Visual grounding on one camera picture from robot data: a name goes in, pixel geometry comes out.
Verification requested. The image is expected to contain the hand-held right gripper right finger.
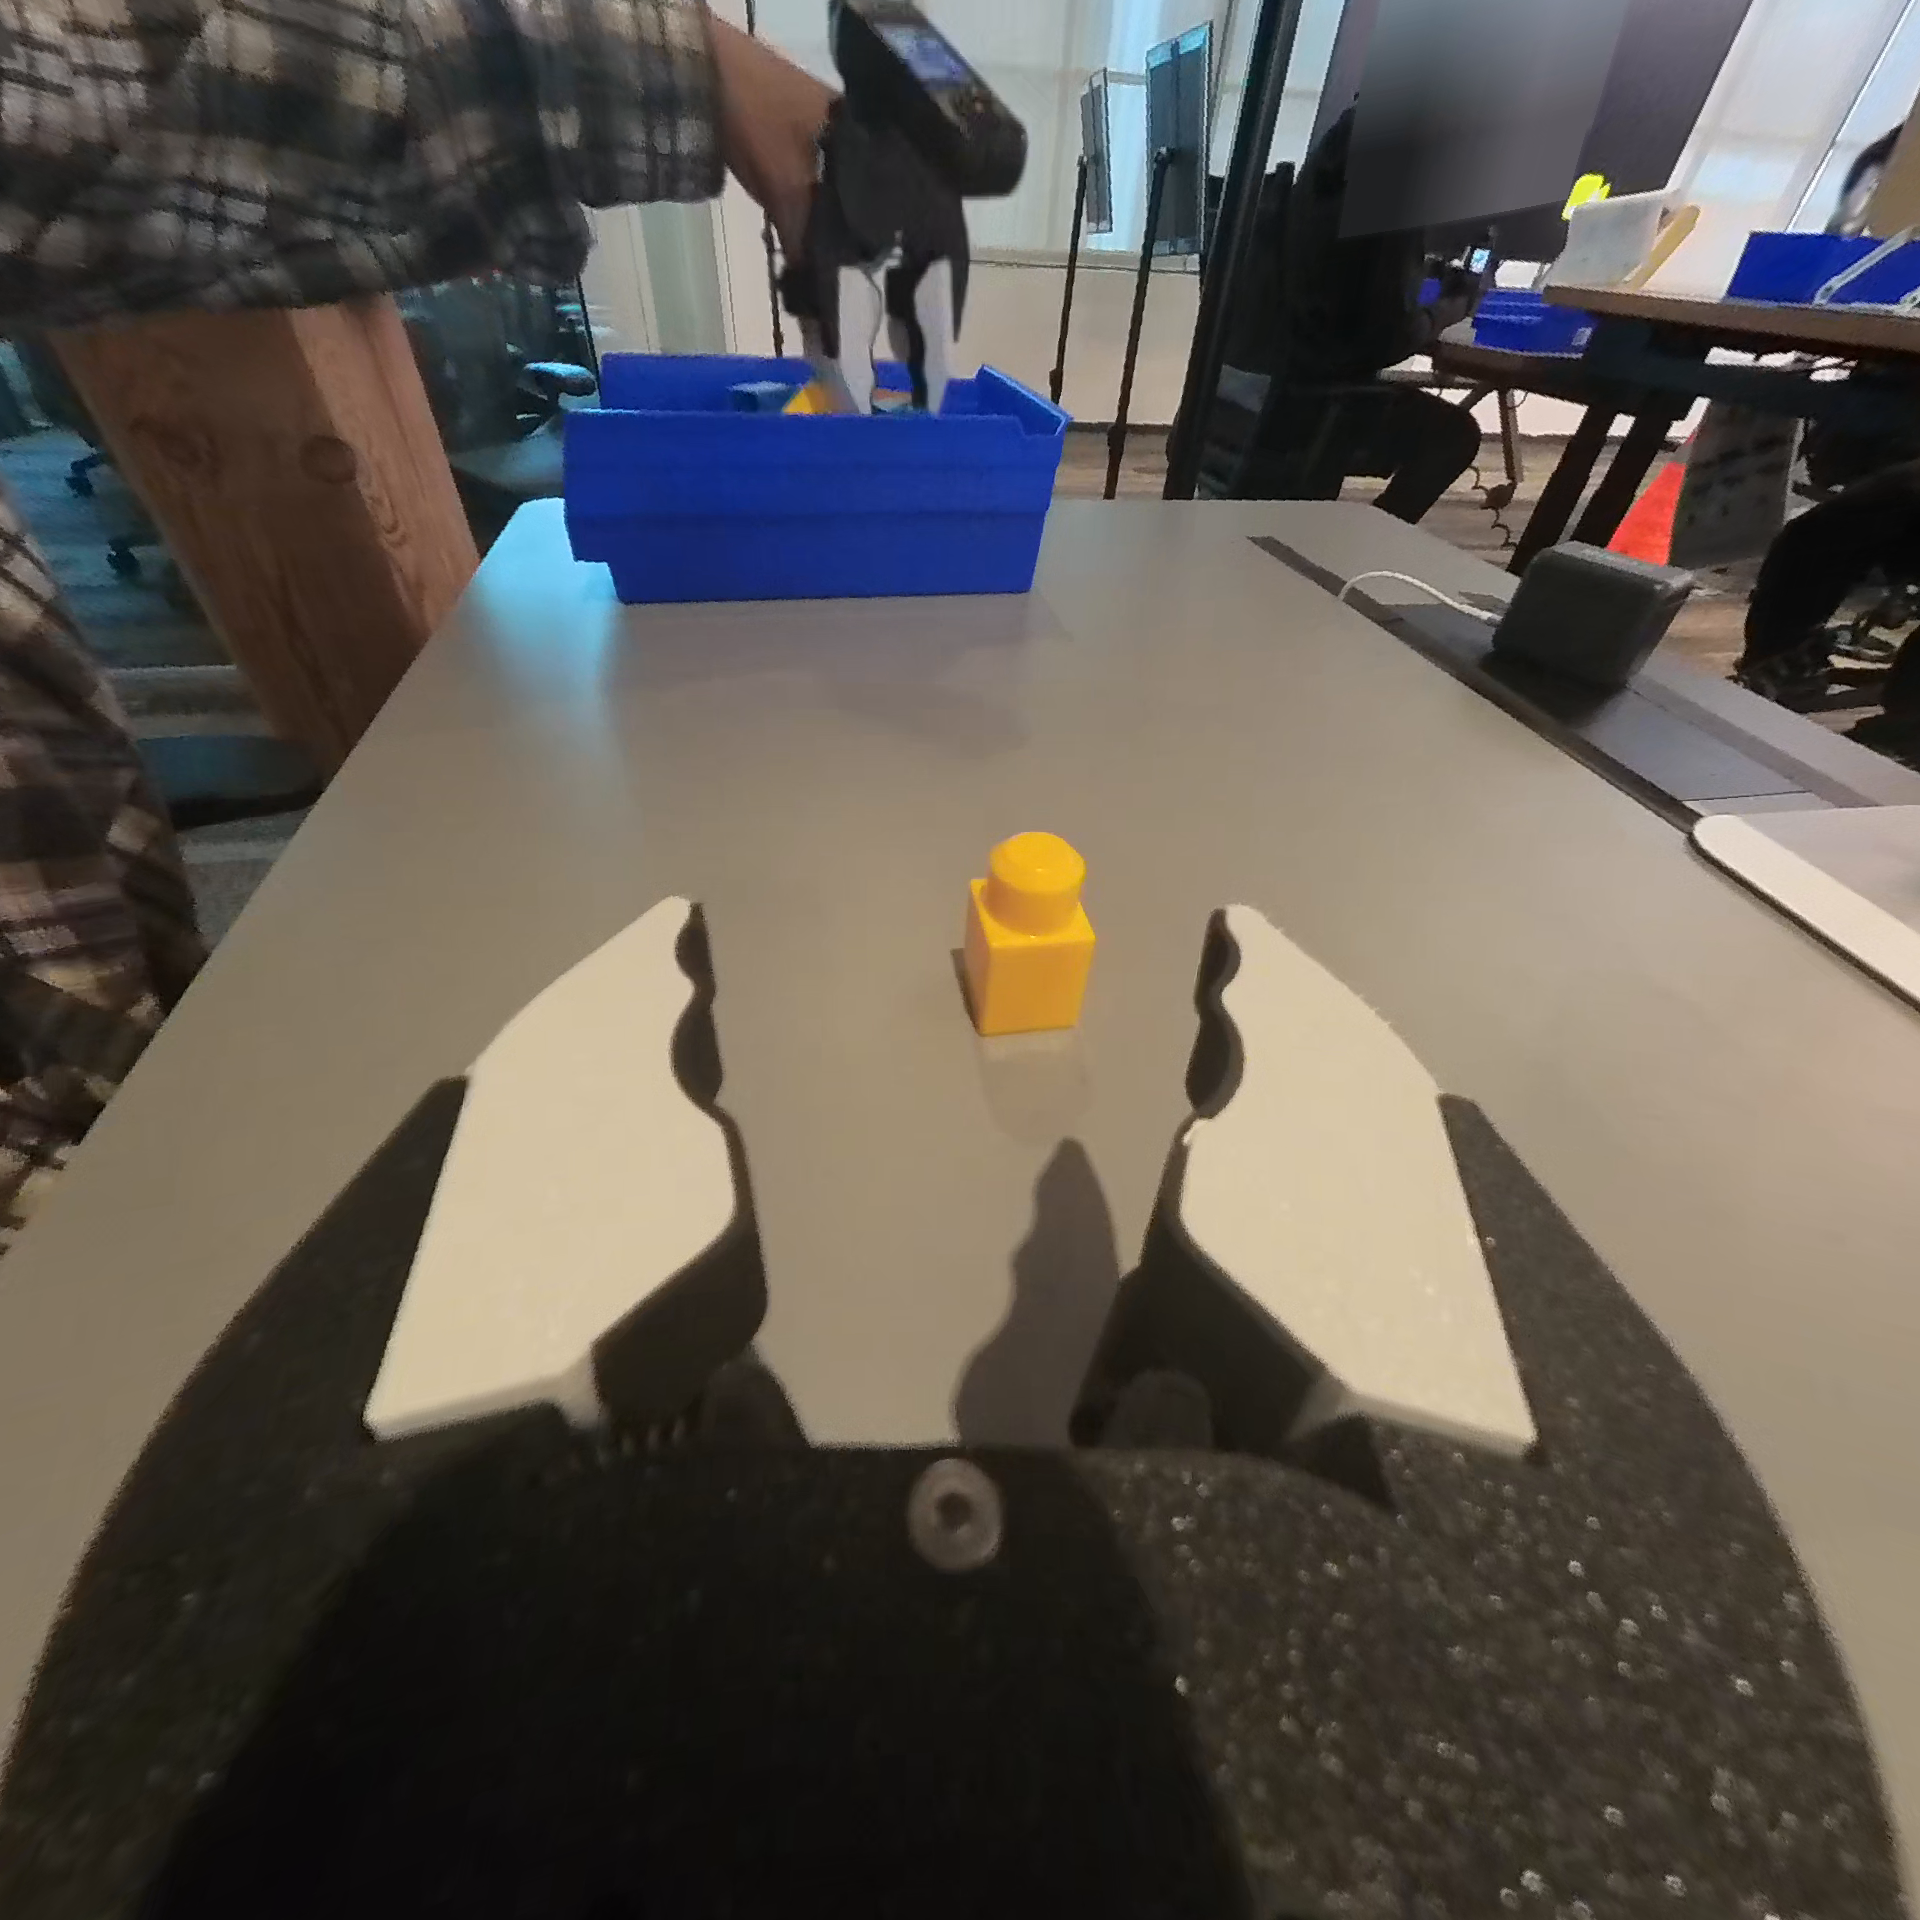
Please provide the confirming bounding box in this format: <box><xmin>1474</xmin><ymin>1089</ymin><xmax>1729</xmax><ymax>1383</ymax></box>
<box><xmin>1155</xmin><ymin>904</ymin><xmax>1539</xmax><ymax>1456</ymax></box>

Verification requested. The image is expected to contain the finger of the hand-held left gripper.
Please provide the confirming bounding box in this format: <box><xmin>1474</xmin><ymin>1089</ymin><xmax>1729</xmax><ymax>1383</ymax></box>
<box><xmin>809</xmin><ymin>263</ymin><xmax>889</xmax><ymax>417</ymax></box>
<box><xmin>901</xmin><ymin>257</ymin><xmax>962</xmax><ymax>415</ymax></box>

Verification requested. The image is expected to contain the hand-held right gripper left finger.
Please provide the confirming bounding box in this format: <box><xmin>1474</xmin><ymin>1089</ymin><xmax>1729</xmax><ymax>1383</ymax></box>
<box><xmin>363</xmin><ymin>896</ymin><xmax>767</xmax><ymax>1446</ymax></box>

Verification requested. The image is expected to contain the pile of coloured toy blocks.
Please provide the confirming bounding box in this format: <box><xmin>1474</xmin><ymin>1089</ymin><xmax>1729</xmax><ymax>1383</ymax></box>
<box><xmin>729</xmin><ymin>375</ymin><xmax>916</xmax><ymax>419</ymax></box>

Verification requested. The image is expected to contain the blue plastic bin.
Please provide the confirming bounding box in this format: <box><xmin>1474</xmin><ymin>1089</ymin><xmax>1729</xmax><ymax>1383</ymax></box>
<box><xmin>563</xmin><ymin>352</ymin><xmax>1074</xmax><ymax>606</ymax></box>

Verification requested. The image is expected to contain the yellow one-stud block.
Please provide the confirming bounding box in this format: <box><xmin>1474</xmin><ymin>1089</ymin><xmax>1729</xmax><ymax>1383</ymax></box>
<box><xmin>959</xmin><ymin>830</ymin><xmax>1097</xmax><ymax>1039</ymax></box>

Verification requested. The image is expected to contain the person's left forearm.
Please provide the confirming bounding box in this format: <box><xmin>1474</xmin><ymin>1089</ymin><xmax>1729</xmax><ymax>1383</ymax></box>
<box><xmin>0</xmin><ymin>0</ymin><xmax>735</xmax><ymax>326</ymax></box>

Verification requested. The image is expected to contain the person's left hand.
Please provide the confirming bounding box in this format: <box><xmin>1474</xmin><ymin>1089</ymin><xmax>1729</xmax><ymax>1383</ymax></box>
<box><xmin>703</xmin><ymin>17</ymin><xmax>841</xmax><ymax>232</ymax></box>

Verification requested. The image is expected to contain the tablet floor stand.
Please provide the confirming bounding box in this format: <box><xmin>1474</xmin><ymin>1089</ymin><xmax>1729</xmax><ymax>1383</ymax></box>
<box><xmin>1105</xmin><ymin>24</ymin><xmax>1215</xmax><ymax>500</ymax></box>
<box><xmin>1047</xmin><ymin>66</ymin><xmax>1122</xmax><ymax>410</ymax></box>

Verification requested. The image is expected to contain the black pole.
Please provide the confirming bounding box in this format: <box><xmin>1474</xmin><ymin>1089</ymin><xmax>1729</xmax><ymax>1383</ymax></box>
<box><xmin>1162</xmin><ymin>0</ymin><xmax>1308</xmax><ymax>506</ymax></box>

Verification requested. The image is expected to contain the person's plaid shirt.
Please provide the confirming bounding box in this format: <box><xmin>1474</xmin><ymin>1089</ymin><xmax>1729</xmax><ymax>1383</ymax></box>
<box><xmin>0</xmin><ymin>481</ymin><xmax>207</xmax><ymax>1248</ymax></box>

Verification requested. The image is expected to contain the blue storage bin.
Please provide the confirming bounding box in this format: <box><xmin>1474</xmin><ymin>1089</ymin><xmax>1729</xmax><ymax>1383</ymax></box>
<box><xmin>1726</xmin><ymin>230</ymin><xmax>1920</xmax><ymax>308</ymax></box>
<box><xmin>1469</xmin><ymin>288</ymin><xmax>1596</xmax><ymax>355</ymax></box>

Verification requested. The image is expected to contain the dark grey box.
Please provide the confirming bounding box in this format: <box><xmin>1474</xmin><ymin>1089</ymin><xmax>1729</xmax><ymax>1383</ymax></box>
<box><xmin>1487</xmin><ymin>545</ymin><xmax>1695</xmax><ymax>694</ymax></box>

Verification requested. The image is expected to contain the white plastic device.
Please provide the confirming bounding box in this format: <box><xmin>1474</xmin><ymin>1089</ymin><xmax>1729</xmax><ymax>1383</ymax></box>
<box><xmin>1558</xmin><ymin>176</ymin><xmax>1705</xmax><ymax>288</ymax></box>

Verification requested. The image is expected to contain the orange traffic cone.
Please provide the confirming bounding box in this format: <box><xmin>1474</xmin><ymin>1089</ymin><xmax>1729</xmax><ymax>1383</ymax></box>
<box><xmin>1607</xmin><ymin>458</ymin><xmax>1689</xmax><ymax>559</ymax></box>

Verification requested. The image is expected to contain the black computer monitor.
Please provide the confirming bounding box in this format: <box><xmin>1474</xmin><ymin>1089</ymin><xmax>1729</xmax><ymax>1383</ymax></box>
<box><xmin>1306</xmin><ymin>0</ymin><xmax>1758</xmax><ymax>242</ymax></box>

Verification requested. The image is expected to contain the wooden office desk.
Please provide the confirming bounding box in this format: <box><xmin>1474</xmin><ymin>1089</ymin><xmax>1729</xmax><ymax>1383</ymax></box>
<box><xmin>1430</xmin><ymin>278</ymin><xmax>1920</xmax><ymax>578</ymax></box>

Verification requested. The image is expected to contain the white cable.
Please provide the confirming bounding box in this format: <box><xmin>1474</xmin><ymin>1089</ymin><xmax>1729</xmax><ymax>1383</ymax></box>
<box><xmin>1340</xmin><ymin>569</ymin><xmax>1509</xmax><ymax>625</ymax></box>

